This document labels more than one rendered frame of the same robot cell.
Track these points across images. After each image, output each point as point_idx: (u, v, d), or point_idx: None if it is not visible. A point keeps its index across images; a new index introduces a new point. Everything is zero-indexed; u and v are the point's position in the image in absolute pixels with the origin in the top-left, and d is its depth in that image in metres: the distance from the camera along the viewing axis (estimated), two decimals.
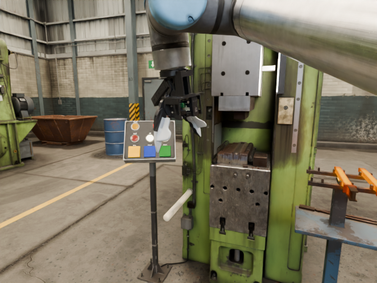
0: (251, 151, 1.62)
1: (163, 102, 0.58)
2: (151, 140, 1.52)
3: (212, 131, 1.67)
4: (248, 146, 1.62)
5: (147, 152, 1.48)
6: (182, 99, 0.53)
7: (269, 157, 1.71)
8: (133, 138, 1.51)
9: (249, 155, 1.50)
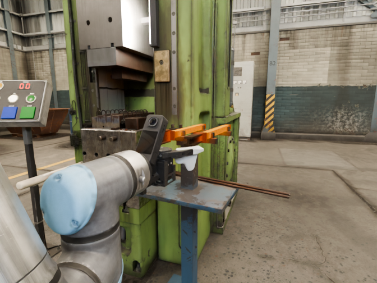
0: (136, 116, 1.45)
1: None
2: (14, 100, 1.34)
3: (96, 95, 1.50)
4: (133, 110, 1.45)
5: (6, 113, 1.31)
6: None
7: None
8: None
9: (123, 117, 1.32)
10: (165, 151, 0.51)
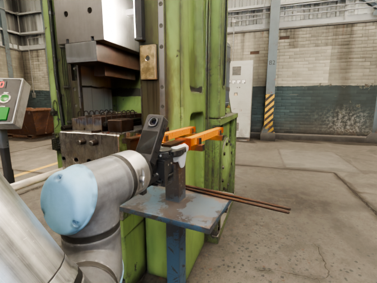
0: (122, 117, 1.32)
1: None
2: None
3: (78, 94, 1.37)
4: (118, 110, 1.32)
5: None
6: None
7: None
8: None
9: (105, 118, 1.20)
10: (165, 151, 0.51)
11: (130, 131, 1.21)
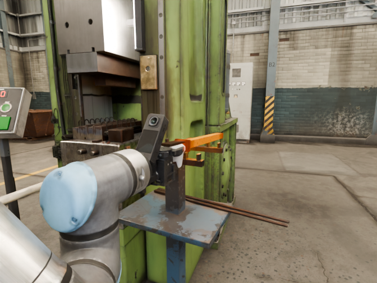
0: (122, 126, 1.33)
1: None
2: None
3: (79, 103, 1.38)
4: (118, 119, 1.33)
5: None
6: None
7: None
8: None
9: (106, 128, 1.21)
10: (165, 151, 0.51)
11: (130, 140, 1.22)
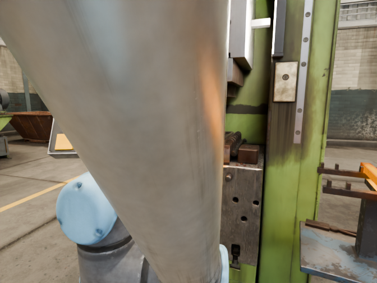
0: (238, 142, 1.16)
1: None
2: None
3: None
4: (233, 135, 1.16)
5: None
6: None
7: (263, 151, 1.25)
8: None
9: (233, 146, 1.03)
10: None
11: (259, 160, 1.05)
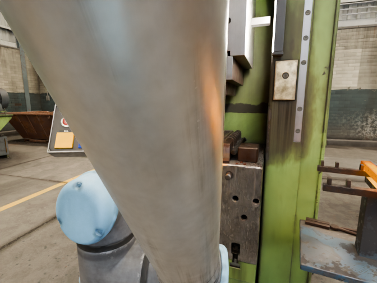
0: (238, 141, 1.16)
1: None
2: None
3: None
4: (233, 133, 1.16)
5: None
6: None
7: (263, 150, 1.25)
8: (64, 122, 1.04)
9: (233, 145, 1.03)
10: None
11: (259, 159, 1.05)
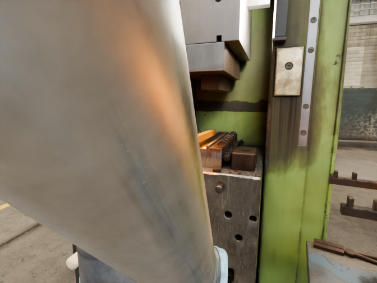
0: (232, 145, 0.99)
1: None
2: None
3: None
4: (227, 135, 0.99)
5: None
6: None
7: (262, 154, 1.08)
8: None
9: (225, 150, 0.86)
10: None
11: (257, 167, 0.88)
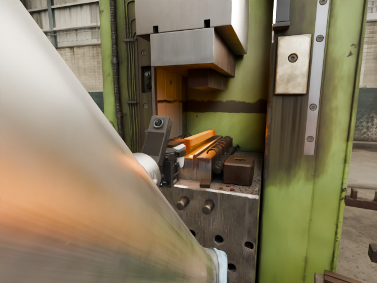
0: (225, 152, 0.84)
1: None
2: None
3: (153, 114, 0.89)
4: (219, 141, 0.84)
5: None
6: None
7: None
8: None
9: (216, 159, 0.71)
10: (171, 153, 0.51)
11: (254, 179, 0.73)
